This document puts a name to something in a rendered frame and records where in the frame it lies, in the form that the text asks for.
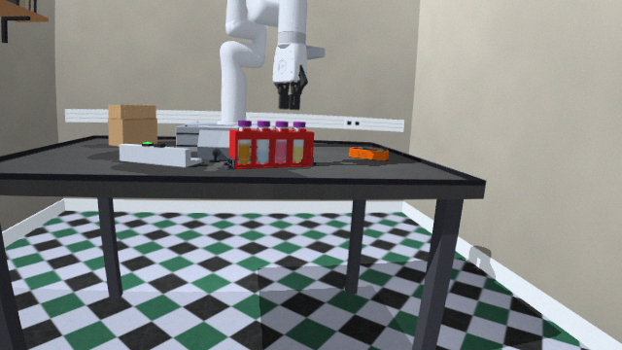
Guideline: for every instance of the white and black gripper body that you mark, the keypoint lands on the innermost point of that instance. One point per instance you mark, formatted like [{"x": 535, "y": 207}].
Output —
[{"x": 288, "y": 58}]

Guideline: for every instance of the brown cardboard box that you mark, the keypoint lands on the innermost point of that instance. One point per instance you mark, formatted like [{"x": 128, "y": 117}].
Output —
[{"x": 132, "y": 124}]

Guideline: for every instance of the orange digital multimeter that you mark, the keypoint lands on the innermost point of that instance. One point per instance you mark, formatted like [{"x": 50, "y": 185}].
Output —
[{"x": 364, "y": 153}]

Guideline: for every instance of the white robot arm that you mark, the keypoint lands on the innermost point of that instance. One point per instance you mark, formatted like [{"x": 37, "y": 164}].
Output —
[{"x": 250, "y": 22}]

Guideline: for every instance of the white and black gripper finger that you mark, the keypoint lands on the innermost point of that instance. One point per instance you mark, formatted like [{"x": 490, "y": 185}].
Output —
[
  {"x": 283, "y": 95},
  {"x": 297, "y": 91}
]

